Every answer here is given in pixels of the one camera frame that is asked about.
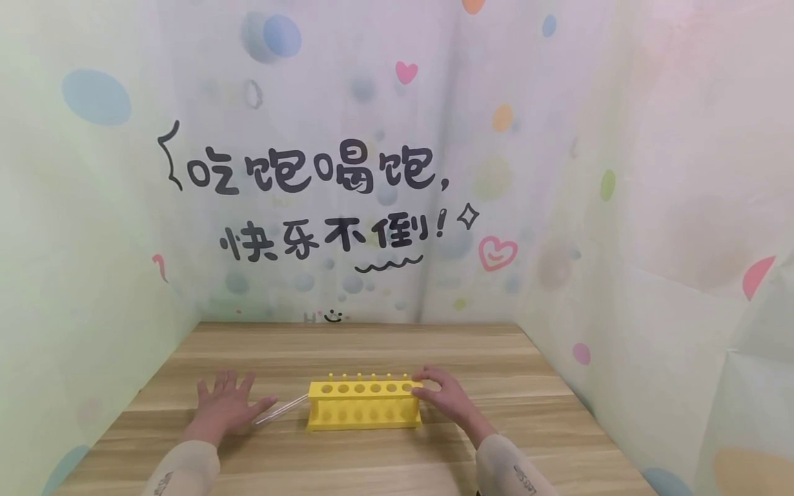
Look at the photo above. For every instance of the person's right hand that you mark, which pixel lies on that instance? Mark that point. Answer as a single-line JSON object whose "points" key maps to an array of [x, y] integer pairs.
{"points": [[456, 406]]}

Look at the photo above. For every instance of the person's left hand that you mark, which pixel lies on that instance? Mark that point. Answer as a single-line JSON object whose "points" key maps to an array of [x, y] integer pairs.
{"points": [[223, 410]]}

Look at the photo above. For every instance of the person's left thumb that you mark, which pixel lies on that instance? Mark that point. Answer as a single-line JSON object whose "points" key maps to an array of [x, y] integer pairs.
{"points": [[263, 405]]}

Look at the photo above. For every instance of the person's left index finger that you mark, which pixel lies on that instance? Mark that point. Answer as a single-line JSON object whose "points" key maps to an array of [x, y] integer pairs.
{"points": [[249, 384]]}

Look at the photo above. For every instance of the person's right fingers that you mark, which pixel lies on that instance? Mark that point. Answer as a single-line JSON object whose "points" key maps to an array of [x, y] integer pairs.
{"points": [[431, 374]]}

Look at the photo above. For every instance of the person's left middle finger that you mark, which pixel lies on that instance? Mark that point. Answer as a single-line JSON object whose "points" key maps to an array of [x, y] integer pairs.
{"points": [[234, 381]]}

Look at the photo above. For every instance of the person's left ring finger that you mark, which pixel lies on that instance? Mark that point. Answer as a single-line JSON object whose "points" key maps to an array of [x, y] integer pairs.
{"points": [[219, 382]]}

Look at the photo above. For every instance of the person's right thumb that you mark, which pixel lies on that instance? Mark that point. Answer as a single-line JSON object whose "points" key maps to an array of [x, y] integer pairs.
{"points": [[424, 393]]}

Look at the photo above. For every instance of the person's left little finger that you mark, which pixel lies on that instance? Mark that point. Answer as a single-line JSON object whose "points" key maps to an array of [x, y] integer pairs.
{"points": [[202, 389]]}

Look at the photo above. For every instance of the yellow test tube rack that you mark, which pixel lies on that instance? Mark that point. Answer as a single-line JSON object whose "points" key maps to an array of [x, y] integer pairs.
{"points": [[363, 410]]}

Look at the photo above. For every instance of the person's left forearm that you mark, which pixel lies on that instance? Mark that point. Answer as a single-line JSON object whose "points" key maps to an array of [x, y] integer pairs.
{"points": [[183, 468]]}

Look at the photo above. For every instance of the person's right forearm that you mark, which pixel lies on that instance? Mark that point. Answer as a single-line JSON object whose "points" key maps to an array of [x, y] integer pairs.
{"points": [[512, 472]]}

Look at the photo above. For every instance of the clear glass test tube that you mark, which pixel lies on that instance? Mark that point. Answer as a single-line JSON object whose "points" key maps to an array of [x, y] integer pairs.
{"points": [[282, 408]]}

